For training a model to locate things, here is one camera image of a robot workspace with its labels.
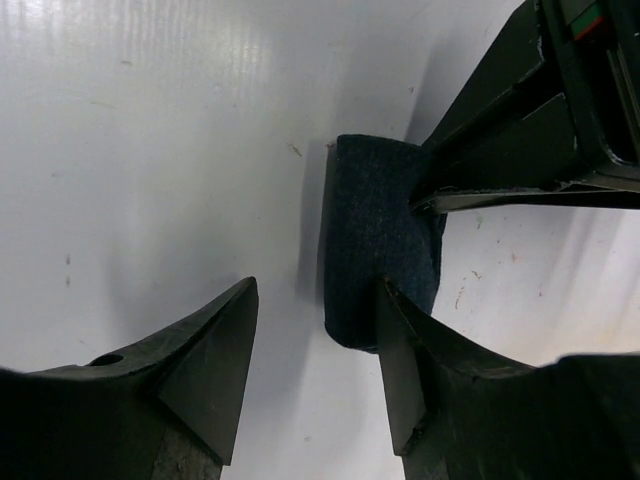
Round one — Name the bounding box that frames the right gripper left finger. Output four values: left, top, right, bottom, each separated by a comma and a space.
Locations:
1, 277, 258, 479

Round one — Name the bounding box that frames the navy blue patterned sock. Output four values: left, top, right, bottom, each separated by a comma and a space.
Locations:
323, 134, 446, 353

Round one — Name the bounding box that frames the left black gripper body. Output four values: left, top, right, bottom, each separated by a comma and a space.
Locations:
540, 1, 639, 192

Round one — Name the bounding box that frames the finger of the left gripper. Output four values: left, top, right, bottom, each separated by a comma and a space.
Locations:
410, 183, 639, 214
415, 1, 580, 190

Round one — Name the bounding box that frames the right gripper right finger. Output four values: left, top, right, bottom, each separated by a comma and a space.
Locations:
375, 280, 639, 479

